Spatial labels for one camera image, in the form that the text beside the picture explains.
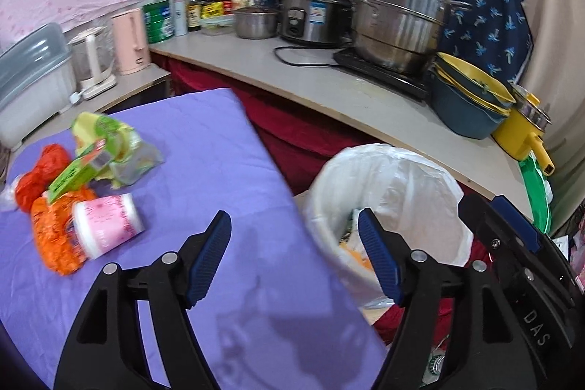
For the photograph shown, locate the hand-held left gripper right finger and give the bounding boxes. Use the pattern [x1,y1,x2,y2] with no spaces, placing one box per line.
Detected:
[358,208,544,390]

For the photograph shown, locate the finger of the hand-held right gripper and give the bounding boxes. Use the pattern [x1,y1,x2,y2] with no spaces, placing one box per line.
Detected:
[458,193,526,281]
[491,196,572,281]

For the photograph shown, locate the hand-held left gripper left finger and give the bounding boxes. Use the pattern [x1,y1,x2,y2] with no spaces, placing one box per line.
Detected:
[54,210,232,390]

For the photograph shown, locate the white trash bin with liner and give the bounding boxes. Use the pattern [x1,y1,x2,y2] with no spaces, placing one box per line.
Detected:
[304,143,473,308]

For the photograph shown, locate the pink paper cup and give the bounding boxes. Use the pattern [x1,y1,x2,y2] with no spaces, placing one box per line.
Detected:
[72,193,146,260]

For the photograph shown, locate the yellow green snack bag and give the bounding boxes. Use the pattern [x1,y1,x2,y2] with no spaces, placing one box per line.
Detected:
[72,112,165,190]

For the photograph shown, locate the green cardboard box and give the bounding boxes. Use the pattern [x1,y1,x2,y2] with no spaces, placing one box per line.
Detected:
[48,141,113,204]

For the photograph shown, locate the orange snack packet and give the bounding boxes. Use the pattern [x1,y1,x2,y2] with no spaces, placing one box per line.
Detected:
[30,186,99,276]

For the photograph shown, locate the red orange plastic bag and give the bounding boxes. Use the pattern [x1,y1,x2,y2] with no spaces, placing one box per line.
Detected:
[14,143,74,210]

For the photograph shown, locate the clear plastic wrapper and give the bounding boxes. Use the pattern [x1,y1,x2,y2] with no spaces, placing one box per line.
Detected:
[0,175,21,212]

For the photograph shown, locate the green cloth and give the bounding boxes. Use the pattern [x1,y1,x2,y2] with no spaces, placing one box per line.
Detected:
[518,155,556,233]

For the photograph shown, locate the pink plastic basket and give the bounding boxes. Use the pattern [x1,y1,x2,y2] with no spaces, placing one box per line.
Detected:
[568,230,585,292]

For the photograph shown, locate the purple cloth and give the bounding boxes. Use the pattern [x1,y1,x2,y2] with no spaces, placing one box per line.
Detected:
[0,87,389,390]

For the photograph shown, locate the nested blue yellow basins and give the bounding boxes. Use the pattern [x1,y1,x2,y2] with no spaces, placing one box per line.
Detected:
[430,52,516,140]

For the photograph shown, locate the steel strainer insert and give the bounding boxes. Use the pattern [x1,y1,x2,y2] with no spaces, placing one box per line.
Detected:
[509,83,553,130]

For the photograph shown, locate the red cloth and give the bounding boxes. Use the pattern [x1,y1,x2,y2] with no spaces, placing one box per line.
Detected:
[151,54,485,390]

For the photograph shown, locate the black induction cooker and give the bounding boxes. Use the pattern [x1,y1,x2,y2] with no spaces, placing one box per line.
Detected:
[333,47,433,101]

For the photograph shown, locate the beige curtain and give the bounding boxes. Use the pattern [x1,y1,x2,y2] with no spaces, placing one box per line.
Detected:
[496,0,585,235]

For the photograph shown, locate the steel steamer pot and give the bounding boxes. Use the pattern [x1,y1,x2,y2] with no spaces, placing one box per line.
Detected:
[340,0,471,75]

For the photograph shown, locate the blue leaf print cloth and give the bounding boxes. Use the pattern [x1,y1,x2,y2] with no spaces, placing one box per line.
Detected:
[237,0,535,84]

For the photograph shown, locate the pink electric kettle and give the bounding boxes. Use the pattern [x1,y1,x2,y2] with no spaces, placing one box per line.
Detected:
[111,8,151,75]

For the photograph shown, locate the clear food container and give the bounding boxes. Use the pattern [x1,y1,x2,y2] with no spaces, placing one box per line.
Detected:
[199,14,236,37]

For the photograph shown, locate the white glass kettle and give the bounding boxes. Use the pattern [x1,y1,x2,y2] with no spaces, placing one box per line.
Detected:
[68,27,118,101]

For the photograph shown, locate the small steel pot with lid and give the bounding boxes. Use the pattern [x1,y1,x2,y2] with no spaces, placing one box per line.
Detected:
[233,6,279,40]

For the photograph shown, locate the green tin can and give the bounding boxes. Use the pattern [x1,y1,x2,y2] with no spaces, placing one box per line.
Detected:
[143,0,177,45]

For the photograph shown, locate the white dish box grey lid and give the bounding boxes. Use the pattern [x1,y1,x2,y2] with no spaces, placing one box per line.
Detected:
[0,22,78,148]

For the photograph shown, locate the white bottle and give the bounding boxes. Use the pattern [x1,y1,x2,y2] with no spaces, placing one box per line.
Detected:
[173,0,189,37]

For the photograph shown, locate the dark sauce bottle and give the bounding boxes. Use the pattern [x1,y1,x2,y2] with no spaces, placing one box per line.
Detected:
[186,0,203,32]

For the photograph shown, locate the steel rice cooker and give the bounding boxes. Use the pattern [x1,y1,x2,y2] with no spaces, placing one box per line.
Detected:
[278,0,355,48]

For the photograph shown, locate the yellow pot with handle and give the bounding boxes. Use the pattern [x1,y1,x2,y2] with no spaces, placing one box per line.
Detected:
[491,95,556,176]

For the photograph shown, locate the black power cable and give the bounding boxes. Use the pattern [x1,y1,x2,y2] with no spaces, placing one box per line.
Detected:
[273,46,339,67]

